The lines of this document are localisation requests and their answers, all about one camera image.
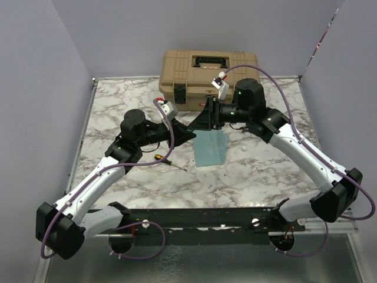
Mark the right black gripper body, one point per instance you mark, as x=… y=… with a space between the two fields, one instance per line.
x=217 y=114

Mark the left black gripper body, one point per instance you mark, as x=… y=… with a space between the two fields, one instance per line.
x=168 y=135

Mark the teal envelope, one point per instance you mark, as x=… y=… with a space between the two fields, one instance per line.
x=210 y=147

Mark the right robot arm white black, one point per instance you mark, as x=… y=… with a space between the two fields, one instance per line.
x=337 y=186

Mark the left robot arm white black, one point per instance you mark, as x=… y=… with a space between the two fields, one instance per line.
x=65 y=225

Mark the yellow black screwdriver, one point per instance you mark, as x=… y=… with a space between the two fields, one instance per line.
x=167 y=162

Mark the tan plastic toolbox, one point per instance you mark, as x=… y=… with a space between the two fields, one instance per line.
x=186 y=75

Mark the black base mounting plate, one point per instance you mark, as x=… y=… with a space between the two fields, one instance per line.
x=199 y=226

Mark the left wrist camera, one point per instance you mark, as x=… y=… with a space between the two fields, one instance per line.
x=169 y=109

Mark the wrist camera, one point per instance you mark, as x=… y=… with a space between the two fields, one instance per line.
x=220 y=84
x=169 y=109

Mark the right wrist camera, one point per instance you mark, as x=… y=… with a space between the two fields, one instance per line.
x=220 y=84

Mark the aluminium frame rail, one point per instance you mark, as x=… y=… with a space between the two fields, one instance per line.
x=71 y=175

